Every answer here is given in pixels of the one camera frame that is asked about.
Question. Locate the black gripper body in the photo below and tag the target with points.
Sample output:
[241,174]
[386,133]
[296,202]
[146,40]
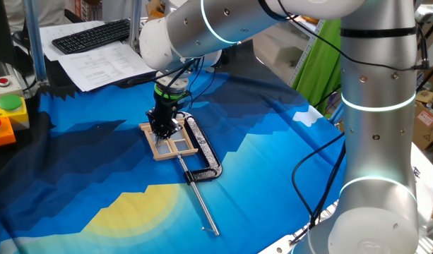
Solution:
[166,116]

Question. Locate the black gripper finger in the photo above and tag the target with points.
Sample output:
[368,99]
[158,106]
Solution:
[152,121]
[175,126]

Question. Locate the small wooden sliding sash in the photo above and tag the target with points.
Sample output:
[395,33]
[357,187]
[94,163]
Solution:
[165,150]

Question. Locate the wooden miniature window frame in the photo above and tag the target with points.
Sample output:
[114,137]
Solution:
[175,154]

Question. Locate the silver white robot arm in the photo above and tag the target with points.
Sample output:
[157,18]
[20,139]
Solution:
[378,141]

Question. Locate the printed white paper sheet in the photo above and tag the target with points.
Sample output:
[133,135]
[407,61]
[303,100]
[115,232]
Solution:
[103,67]

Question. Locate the silver clamp screw rod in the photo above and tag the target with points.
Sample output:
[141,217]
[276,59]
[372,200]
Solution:
[202,204]

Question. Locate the blue mountain print tablecloth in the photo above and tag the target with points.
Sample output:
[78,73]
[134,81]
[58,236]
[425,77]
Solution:
[255,194]

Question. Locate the black computer keyboard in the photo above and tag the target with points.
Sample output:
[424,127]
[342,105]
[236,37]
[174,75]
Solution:
[92,35]

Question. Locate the taped brown cardboard box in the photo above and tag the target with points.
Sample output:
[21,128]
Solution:
[154,8]

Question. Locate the plain white paper sheet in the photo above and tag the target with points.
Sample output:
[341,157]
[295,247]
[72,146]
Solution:
[46,46]

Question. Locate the red white printed carton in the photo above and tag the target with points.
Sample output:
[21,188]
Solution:
[82,8]

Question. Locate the yellow box green button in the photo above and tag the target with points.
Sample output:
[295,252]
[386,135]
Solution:
[11,113]

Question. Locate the white box red button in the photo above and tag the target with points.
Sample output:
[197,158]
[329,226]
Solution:
[11,90]

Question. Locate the white metal shelf rack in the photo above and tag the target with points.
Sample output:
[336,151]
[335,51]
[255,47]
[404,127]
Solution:
[304,58]

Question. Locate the orange box red button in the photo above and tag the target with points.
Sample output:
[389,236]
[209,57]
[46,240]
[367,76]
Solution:
[2,135]

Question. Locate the thin black pole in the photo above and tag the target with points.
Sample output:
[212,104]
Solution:
[325,96]

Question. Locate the green fabric curtain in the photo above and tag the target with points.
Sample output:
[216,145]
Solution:
[318,70]

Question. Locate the person in light shirt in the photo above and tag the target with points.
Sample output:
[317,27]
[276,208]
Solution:
[43,12]

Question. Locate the silver mounting plate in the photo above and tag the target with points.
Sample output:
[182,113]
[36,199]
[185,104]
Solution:
[283,247]

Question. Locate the cardboard box red label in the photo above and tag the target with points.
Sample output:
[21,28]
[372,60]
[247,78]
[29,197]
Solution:
[428,123]

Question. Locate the black cast C-clamp frame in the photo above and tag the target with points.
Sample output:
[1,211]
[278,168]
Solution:
[205,144]

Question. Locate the aluminium frame post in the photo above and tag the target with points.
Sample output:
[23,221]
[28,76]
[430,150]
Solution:
[135,21]
[34,42]
[338,114]

